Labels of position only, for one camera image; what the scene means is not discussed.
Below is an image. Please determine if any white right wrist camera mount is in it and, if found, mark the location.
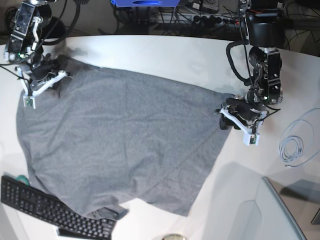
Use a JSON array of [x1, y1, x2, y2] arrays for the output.
[[15, 67, 73, 110]]

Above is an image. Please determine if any round metal tin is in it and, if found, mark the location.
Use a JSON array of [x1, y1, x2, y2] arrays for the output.
[[161, 233, 187, 240]]

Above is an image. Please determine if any coiled light blue cable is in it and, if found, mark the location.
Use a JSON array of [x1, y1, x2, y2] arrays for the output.
[[278, 107, 320, 168]]

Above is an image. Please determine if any grey t-shirt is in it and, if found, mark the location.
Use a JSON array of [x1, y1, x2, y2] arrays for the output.
[[16, 56, 230, 220]]

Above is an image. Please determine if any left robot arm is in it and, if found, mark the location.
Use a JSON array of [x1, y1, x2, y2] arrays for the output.
[[216, 0, 285, 133]]

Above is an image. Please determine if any blue box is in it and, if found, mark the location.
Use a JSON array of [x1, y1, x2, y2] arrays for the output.
[[110, 0, 180, 8]]

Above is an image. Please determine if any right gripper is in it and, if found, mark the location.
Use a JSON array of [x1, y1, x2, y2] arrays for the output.
[[18, 53, 61, 92]]

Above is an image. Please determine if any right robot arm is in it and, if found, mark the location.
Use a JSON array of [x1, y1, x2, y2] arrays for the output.
[[3, 0, 81, 97]]

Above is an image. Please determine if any green tape roll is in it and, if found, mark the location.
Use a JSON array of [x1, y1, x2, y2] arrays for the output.
[[15, 175, 30, 186]]

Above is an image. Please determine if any black power strip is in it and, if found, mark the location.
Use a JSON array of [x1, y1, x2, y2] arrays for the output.
[[192, 15, 240, 28]]

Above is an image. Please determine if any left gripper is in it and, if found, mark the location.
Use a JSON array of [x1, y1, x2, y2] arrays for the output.
[[218, 97, 269, 130]]

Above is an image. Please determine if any black keyboard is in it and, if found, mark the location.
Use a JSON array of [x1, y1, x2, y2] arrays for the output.
[[0, 175, 116, 240]]

